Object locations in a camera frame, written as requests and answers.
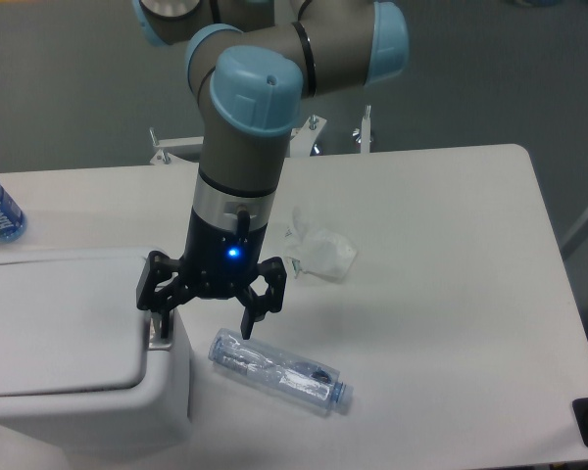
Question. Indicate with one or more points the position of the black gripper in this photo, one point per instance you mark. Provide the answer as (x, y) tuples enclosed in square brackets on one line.
[(216, 264)]

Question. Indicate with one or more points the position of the grey lid push button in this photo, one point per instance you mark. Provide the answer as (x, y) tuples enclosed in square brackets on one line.
[(160, 336)]

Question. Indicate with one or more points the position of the white trash can lid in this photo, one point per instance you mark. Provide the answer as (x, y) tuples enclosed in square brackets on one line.
[(70, 325)]

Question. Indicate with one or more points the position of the white plastic trash can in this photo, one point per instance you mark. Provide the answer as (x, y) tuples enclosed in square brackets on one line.
[(146, 426)]

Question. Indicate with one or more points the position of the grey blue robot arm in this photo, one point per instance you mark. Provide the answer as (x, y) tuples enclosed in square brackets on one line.
[(249, 76)]

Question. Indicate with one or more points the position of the crumpled white plastic bag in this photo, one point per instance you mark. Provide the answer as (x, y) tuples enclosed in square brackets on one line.
[(309, 246)]

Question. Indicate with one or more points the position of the crushed clear plastic bottle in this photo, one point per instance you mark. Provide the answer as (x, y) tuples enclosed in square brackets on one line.
[(270, 368)]

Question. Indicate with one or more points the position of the white pedestal base frame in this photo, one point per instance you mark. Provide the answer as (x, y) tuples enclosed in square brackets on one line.
[(303, 142)]

